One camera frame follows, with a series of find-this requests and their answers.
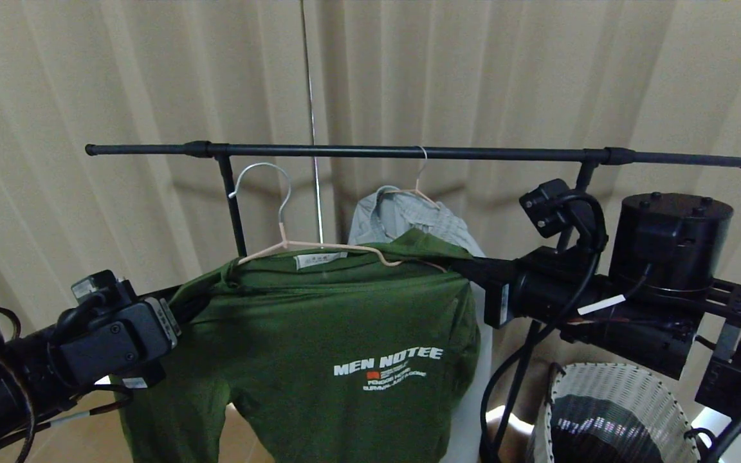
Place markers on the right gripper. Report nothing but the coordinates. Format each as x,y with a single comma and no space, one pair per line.
538,292

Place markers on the pale grey shorts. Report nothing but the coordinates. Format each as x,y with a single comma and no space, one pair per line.
402,215

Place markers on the pink clothes hanger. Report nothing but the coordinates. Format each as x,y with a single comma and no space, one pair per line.
420,173
319,245

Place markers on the green garment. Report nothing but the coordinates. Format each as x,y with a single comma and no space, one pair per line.
319,321

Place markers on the white laundry basket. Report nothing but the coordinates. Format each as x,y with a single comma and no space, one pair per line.
628,392

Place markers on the black clothes rack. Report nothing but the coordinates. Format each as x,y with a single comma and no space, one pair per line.
345,151

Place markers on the beige curtain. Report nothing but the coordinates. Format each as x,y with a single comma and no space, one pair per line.
538,64

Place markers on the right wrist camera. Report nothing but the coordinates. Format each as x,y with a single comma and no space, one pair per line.
547,206

